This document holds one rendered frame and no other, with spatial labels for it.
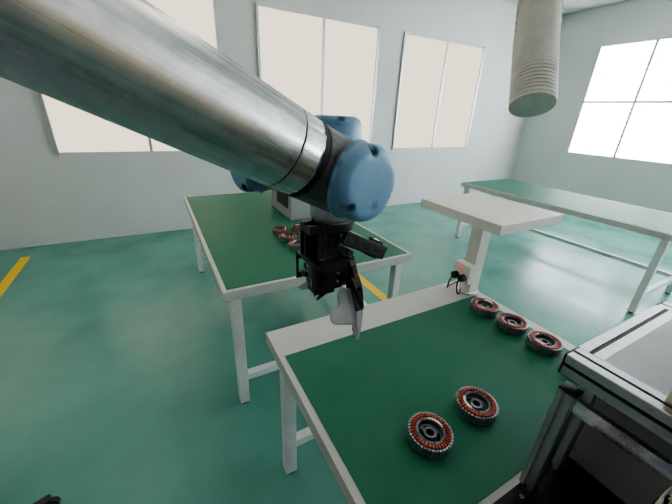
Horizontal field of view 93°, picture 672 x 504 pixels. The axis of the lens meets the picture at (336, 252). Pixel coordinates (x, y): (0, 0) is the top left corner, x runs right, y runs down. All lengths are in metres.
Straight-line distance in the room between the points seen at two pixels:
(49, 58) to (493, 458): 1.02
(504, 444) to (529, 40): 1.39
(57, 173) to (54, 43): 4.40
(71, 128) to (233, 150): 4.29
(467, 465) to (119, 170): 4.29
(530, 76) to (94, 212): 4.34
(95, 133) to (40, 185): 0.79
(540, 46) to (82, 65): 1.52
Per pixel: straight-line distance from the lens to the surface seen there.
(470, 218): 1.21
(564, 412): 0.80
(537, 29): 1.64
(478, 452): 1.01
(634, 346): 0.88
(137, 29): 0.23
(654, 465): 0.79
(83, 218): 4.71
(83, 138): 4.52
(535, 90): 1.50
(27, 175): 4.68
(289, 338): 1.22
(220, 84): 0.24
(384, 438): 0.96
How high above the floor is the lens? 1.51
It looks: 24 degrees down
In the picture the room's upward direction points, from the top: 3 degrees clockwise
